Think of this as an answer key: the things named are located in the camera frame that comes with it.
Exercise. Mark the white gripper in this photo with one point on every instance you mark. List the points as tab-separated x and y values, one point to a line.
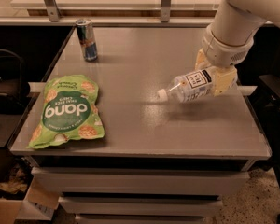
223	52

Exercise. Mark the clear blue-label plastic bottle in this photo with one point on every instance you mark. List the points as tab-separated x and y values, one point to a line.
188	87

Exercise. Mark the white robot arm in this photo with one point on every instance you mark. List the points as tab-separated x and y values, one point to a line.
228	39

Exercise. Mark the redbull can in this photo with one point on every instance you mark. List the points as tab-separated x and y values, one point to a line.
86	38

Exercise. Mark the grey drawer cabinet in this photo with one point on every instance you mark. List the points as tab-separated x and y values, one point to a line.
157	163

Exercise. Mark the green dang chips bag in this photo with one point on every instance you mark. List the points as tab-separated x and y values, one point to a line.
69	113

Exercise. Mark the black office chair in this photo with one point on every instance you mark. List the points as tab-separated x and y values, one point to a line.
14	87

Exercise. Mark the cardboard box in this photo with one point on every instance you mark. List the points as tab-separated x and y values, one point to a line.
38	204

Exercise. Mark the middle metal bracket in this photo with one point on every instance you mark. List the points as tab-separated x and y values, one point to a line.
165	10

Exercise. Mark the metal bracket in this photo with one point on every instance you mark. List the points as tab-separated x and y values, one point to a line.
165	10
52	10

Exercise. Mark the left metal bracket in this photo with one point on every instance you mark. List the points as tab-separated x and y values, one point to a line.
52	10

